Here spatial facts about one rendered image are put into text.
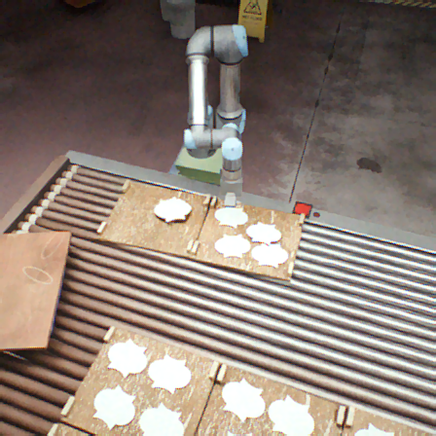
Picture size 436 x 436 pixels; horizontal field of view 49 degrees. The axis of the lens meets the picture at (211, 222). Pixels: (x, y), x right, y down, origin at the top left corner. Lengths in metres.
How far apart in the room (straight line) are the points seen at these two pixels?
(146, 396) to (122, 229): 0.74
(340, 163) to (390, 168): 0.38
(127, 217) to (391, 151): 2.53
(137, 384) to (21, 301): 0.51
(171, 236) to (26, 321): 0.66
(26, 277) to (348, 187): 2.48
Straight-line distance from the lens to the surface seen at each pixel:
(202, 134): 1.85
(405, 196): 3.70
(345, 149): 3.97
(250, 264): 1.89
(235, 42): 1.95
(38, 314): 1.76
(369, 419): 1.66
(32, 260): 1.91
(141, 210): 2.11
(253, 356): 1.70
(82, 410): 1.67
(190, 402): 1.62
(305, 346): 1.74
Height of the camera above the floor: 2.45
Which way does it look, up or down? 48 degrees down
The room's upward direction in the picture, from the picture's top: 2 degrees counter-clockwise
